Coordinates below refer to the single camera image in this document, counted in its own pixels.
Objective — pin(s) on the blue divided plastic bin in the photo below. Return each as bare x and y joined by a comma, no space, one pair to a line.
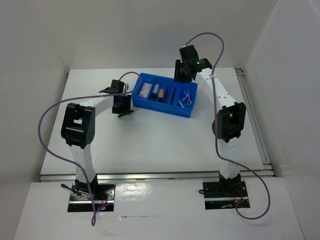
164,83

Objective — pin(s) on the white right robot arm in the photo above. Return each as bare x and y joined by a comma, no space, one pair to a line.
228,123

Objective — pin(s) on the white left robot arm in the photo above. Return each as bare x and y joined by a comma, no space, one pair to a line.
78,130

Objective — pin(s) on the aluminium front rail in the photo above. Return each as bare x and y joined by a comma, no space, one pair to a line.
136,176

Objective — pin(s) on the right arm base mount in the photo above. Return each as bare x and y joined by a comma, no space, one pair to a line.
215,199

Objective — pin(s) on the clear blush palette case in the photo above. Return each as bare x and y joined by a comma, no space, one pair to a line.
145,90

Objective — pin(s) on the clear bottle black cap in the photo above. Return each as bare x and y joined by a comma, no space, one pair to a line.
155,91

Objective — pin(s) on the beige foundation bottle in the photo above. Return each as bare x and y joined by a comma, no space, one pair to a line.
160,95

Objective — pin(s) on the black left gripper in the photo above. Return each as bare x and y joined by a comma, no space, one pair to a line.
126,108

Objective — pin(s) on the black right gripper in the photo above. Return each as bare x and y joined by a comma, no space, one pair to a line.
178,64

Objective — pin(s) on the black makeup brush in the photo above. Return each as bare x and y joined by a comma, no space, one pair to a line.
172,96

